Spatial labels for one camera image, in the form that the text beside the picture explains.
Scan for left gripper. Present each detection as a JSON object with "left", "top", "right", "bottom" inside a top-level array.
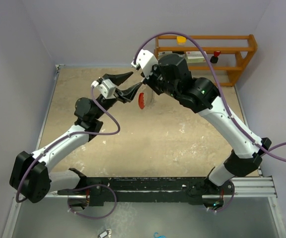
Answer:
[{"left": 93, "top": 72, "right": 141, "bottom": 119}]

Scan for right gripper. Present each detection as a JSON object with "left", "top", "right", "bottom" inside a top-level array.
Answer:
[{"left": 142, "top": 60, "right": 180, "bottom": 100}]

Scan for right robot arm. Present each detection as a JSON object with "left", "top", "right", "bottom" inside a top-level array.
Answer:
[{"left": 138, "top": 51, "right": 272, "bottom": 194}]

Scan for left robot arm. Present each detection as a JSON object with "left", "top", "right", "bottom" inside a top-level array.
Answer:
[{"left": 9, "top": 71, "right": 142, "bottom": 203}]

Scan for white stapler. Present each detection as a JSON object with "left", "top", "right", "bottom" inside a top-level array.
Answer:
[{"left": 157, "top": 51, "right": 179, "bottom": 59}]

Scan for white cardboard box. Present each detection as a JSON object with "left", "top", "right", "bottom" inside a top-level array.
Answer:
[{"left": 185, "top": 51, "right": 206, "bottom": 63}]

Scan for yellow block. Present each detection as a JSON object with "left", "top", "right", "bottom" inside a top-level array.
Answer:
[{"left": 176, "top": 36, "right": 187, "bottom": 45}]

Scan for red black stamp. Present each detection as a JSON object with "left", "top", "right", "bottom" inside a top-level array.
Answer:
[{"left": 210, "top": 51, "right": 221, "bottom": 64}]

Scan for wooden shelf rack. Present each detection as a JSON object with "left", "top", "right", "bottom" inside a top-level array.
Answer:
[{"left": 154, "top": 34, "right": 258, "bottom": 86}]

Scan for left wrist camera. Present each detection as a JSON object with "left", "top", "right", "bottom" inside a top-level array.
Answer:
[{"left": 91, "top": 78, "right": 117, "bottom": 99}]

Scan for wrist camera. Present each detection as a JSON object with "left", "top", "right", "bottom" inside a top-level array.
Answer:
[
  {"left": 91, "top": 78, "right": 117, "bottom": 99},
  {"left": 131, "top": 50, "right": 158, "bottom": 77}
]

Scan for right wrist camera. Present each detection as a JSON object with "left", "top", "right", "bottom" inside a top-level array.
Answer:
[{"left": 131, "top": 50, "right": 158, "bottom": 77}]

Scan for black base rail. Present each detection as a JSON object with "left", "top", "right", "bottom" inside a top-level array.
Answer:
[{"left": 58, "top": 177, "right": 234, "bottom": 206}]

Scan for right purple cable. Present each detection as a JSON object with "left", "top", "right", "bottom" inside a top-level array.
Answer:
[{"left": 132, "top": 31, "right": 286, "bottom": 214}]

